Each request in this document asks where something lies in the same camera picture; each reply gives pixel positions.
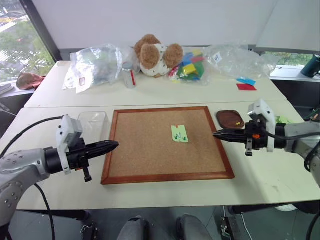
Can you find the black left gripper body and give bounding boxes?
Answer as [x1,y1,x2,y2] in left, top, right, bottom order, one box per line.
[65,138,92,183]

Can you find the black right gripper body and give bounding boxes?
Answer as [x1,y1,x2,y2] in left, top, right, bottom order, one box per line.
[244,119,269,157]

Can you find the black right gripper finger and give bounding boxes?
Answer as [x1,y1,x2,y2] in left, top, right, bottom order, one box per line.
[212,128,247,137]
[212,134,247,144]

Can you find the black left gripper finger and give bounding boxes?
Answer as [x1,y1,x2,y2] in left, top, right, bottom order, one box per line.
[85,140,120,153]
[87,145,119,160]

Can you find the wood framed cork board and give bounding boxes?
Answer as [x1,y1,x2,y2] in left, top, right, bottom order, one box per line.
[100,105,236,186]

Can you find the green paper note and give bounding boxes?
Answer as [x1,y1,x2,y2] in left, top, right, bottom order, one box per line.
[170,124,189,144]

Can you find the brown wooden tray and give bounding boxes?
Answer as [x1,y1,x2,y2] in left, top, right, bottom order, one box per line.
[215,109,246,130]

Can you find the clear plastic box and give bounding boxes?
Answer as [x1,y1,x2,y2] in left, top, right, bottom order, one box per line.
[77,111,109,145]

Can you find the light green paper stack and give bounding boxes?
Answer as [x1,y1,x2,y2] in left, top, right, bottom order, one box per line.
[274,114,292,125]

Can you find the red card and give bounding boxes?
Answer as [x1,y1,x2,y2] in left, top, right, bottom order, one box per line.
[236,83,258,92]

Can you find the blue card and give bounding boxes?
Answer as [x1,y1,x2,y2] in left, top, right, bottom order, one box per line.
[236,77,257,86]

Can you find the empty clear plastic bag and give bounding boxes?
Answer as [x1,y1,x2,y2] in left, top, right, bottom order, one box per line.
[203,44,280,80]

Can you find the clear tube with red stripe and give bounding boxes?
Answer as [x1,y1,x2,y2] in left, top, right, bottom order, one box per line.
[122,62,137,89]

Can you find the bag of coloured blocks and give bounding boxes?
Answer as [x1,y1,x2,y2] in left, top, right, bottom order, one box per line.
[167,48,209,86]

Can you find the clear plastic bag grey contents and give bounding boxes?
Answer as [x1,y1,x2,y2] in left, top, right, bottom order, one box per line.
[62,43,124,95]

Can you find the grey rounded shape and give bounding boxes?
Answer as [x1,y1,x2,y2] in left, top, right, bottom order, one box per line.
[175,214,214,240]
[116,215,150,240]

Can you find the reddish brown cloth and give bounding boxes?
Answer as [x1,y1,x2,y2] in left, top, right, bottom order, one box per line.
[15,72,46,91]

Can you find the dark green cup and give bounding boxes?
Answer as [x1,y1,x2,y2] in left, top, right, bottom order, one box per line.
[300,54,320,79]

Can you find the brown white plush bear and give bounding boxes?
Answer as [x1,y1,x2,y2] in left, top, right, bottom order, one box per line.
[134,33,185,77]

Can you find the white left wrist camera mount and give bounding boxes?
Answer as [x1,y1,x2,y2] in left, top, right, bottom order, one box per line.
[55,114,84,175]

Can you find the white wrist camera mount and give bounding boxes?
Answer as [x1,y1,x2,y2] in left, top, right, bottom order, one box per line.
[247,98,277,154]
[55,114,84,175]

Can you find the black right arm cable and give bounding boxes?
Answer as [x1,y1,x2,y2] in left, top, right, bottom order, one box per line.
[259,124,320,240]

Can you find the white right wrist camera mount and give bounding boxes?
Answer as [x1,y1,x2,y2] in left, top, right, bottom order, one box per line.
[247,98,277,154]

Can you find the black table bracket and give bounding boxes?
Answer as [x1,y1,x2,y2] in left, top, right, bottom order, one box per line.
[80,219,99,240]
[219,216,240,240]

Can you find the black window frame post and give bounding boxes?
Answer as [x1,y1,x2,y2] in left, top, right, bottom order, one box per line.
[19,0,63,62]

